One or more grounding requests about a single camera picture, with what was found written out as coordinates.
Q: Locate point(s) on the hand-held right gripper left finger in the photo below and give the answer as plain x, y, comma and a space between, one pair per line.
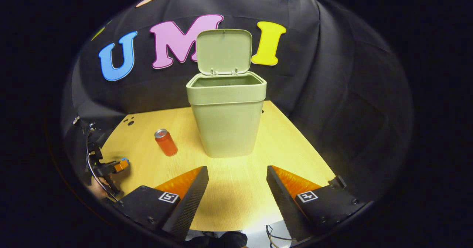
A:
190, 207

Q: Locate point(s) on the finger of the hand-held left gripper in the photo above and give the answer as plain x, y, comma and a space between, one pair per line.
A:
120, 166

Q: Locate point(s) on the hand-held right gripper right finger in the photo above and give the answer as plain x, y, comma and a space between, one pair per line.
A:
284, 207

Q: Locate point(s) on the red pop can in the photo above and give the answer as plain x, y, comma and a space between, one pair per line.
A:
167, 144

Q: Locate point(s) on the pale green desktop garbage bin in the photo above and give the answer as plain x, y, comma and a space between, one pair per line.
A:
225, 122

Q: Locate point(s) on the wooden desktop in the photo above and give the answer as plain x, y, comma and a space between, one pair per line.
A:
236, 189

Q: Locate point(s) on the person's dark clothing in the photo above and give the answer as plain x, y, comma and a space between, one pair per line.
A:
221, 240

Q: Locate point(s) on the silver backdrop clip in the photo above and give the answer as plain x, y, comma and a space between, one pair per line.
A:
75, 120

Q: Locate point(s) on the black backdrop cloth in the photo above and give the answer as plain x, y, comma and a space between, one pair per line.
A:
314, 55

